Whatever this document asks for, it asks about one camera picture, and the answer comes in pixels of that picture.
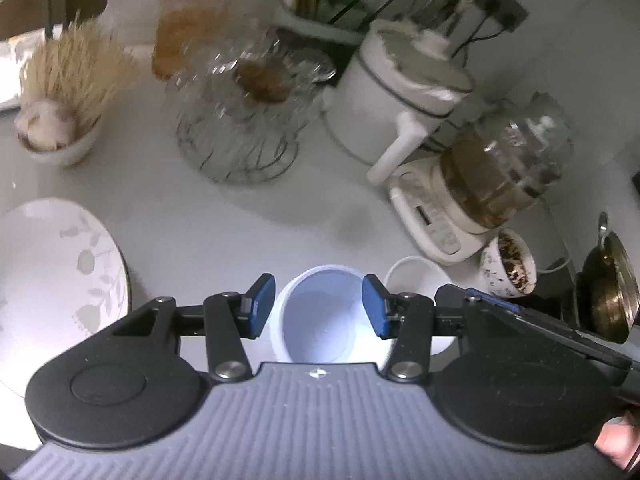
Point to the person's right hand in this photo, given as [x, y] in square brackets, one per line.
[616, 440]

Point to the clear glass fruit bowl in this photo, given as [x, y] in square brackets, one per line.
[220, 85]

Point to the small white bowl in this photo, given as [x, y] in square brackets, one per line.
[320, 320]
[417, 277]

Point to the white kettle base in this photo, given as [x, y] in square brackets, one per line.
[430, 225]

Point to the dark wall power strip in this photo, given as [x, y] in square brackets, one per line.
[505, 5]

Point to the brass pan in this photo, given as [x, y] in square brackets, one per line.
[607, 290]

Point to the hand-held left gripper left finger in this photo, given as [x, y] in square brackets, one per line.
[261, 305]

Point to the white plate with grey leaves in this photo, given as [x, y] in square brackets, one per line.
[45, 280]

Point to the jar with red lid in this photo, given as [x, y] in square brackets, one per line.
[190, 25]

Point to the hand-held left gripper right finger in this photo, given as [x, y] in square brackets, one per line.
[377, 307]

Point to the glass kettle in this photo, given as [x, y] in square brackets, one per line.
[500, 180]

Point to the white electric pot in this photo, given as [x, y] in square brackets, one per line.
[370, 105]

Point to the white drip tray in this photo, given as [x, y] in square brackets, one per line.
[15, 70]

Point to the white bowl with garlic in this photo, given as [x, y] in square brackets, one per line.
[75, 149]

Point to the cup with tea leaves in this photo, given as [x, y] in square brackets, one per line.
[500, 265]

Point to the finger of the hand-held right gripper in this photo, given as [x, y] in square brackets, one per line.
[502, 304]

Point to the white chopstick holder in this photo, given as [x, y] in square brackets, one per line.
[305, 27]

